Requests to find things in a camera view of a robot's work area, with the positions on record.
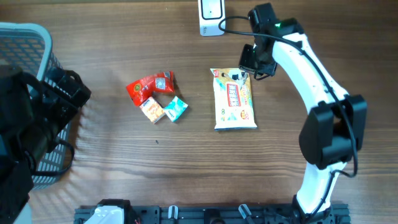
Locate yellow wet wipes pack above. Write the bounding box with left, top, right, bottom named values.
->
left=210, top=68, right=257, bottom=130

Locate grey plastic mesh basket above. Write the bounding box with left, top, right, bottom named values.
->
left=1, top=22, right=71, bottom=190

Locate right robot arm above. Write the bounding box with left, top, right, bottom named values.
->
left=239, top=16, right=367, bottom=223

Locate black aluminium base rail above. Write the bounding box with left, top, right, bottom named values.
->
left=73, top=203, right=351, bottom=224

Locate orange tissue pack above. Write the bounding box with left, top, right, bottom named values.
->
left=139, top=96, right=165, bottom=123

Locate red snack bag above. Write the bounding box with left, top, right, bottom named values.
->
left=126, top=71, right=175, bottom=106

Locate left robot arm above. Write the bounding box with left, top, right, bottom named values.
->
left=1, top=65, right=91, bottom=223

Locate white barcode scanner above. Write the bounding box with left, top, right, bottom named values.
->
left=198, top=0, right=226, bottom=37

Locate green tissue pack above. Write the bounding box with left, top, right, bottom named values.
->
left=164, top=96, right=188, bottom=122

